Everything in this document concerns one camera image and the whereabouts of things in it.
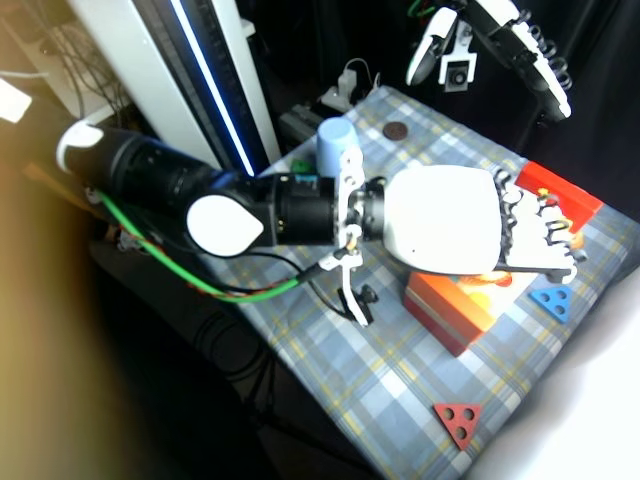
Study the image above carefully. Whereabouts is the orange wooden toy bench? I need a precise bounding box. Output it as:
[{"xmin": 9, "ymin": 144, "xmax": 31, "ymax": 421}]
[{"xmin": 403, "ymin": 160, "xmax": 605, "ymax": 359}]

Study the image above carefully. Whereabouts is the white column with blue strip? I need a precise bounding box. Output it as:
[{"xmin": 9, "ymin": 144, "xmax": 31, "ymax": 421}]
[{"xmin": 67, "ymin": 0, "xmax": 281, "ymax": 179}]

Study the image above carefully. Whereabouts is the grey clamp with cable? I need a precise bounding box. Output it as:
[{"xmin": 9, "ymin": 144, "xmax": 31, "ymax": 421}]
[{"xmin": 319, "ymin": 58, "xmax": 381, "ymax": 114}]

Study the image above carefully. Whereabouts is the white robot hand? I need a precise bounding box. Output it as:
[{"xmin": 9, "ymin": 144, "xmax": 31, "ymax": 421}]
[
  {"xmin": 382, "ymin": 163, "xmax": 590, "ymax": 285},
  {"xmin": 405, "ymin": 0, "xmax": 574, "ymax": 121}
]

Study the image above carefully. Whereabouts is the blue triangle block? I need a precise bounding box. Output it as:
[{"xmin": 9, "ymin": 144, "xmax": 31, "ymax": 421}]
[{"xmin": 528, "ymin": 285, "xmax": 575, "ymax": 325}]

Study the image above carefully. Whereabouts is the red triangle block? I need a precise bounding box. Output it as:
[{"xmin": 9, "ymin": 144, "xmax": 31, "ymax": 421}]
[{"xmin": 432, "ymin": 402, "xmax": 484, "ymax": 451}]

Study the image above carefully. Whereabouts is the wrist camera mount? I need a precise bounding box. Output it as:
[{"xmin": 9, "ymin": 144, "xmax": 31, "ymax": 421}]
[
  {"xmin": 437, "ymin": 22, "xmax": 479, "ymax": 94},
  {"xmin": 319, "ymin": 244, "xmax": 380, "ymax": 329}
]

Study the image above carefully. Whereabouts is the blue plaid tablecloth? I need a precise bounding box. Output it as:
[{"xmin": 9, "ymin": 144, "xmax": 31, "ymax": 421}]
[{"xmin": 199, "ymin": 85, "xmax": 629, "ymax": 480}]

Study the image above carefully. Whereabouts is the light blue plastic cup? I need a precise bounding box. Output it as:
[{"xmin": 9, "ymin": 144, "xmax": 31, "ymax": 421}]
[{"xmin": 315, "ymin": 117, "xmax": 362, "ymax": 179}]

